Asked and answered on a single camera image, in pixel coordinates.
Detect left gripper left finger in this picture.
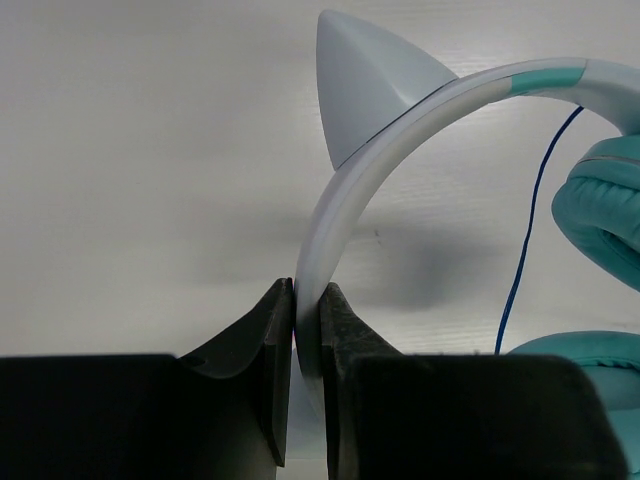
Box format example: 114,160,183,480
1,278,293,479

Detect teal cat-ear headphones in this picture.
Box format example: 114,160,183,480
292,9,640,431

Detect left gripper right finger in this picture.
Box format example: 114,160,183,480
319,284,628,479

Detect blue headphone cable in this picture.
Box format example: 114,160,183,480
493,105,585,356

